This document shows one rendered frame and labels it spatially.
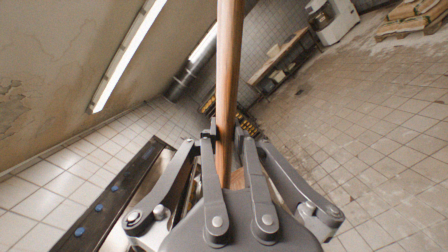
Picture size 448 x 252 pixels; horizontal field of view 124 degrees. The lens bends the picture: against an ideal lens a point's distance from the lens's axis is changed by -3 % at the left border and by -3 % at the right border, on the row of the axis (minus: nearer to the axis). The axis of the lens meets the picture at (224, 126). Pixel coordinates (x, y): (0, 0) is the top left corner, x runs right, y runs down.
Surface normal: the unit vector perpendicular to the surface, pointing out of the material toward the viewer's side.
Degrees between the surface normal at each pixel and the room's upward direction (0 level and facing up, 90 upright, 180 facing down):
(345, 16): 90
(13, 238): 90
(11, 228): 90
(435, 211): 0
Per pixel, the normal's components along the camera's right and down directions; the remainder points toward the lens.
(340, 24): 0.04, 0.41
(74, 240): 0.68, -0.68
